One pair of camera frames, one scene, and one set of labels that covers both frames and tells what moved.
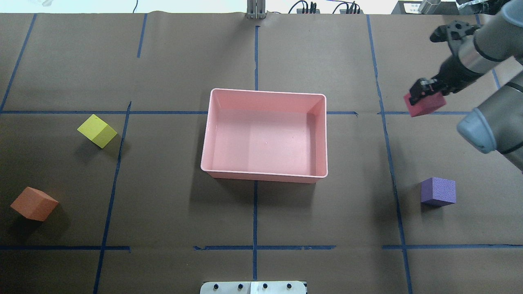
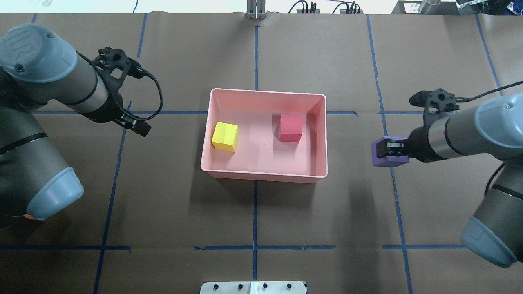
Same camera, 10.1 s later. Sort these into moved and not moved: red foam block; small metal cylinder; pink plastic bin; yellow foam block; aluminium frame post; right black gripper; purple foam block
Moved: red foam block; yellow foam block; right black gripper; purple foam block
Not moved: small metal cylinder; pink plastic bin; aluminium frame post
